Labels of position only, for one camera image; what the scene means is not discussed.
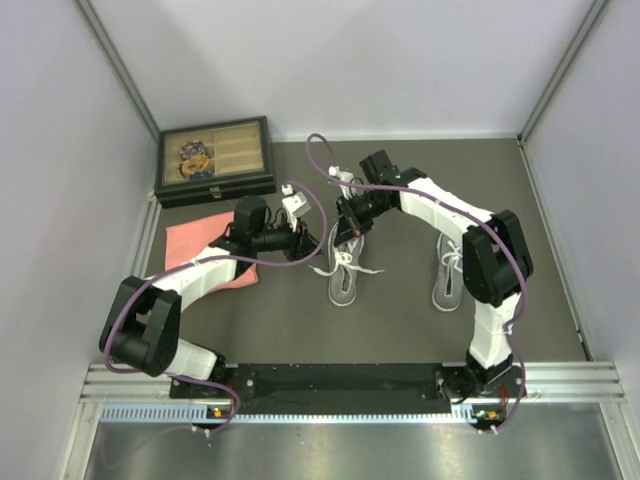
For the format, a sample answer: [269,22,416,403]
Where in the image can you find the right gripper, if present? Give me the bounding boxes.
[334,191,393,249]

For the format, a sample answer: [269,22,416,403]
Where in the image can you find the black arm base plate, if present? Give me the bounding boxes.
[168,362,526,415]

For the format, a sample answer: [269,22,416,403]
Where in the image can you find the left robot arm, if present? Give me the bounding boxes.
[99,192,320,397]

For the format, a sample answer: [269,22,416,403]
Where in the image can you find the grey sneaker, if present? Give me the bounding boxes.
[432,233,464,313]
[328,223,358,307]

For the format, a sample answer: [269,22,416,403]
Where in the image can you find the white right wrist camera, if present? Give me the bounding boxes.
[328,166,355,199]

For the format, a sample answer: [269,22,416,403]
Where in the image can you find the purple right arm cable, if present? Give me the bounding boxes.
[305,132,530,436]

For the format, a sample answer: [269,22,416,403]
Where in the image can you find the dark jewelry box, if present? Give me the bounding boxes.
[154,116,276,209]

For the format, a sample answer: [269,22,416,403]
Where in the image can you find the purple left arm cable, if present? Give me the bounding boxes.
[102,180,329,469]

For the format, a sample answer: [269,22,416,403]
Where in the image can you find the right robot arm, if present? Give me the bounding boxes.
[328,151,533,396]

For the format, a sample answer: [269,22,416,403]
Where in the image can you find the grey slotted cable duct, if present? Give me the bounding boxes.
[101,404,499,424]

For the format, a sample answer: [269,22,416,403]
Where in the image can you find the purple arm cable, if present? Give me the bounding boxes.
[305,132,530,436]
[102,180,329,469]

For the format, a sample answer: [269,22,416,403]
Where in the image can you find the orange bracelet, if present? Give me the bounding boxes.
[180,156,213,177]

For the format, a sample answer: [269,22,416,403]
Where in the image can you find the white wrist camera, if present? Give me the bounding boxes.
[328,166,355,199]
[281,184,311,222]

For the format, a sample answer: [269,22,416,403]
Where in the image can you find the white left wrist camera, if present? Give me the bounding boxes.
[281,184,311,222]

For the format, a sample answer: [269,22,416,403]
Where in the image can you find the pink folded cloth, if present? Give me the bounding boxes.
[164,211,259,294]

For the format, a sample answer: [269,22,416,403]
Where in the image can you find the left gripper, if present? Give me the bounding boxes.
[252,213,325,264]

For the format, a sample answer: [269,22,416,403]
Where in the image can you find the aluminium frame rail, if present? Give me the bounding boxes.
[80,362,625,403]

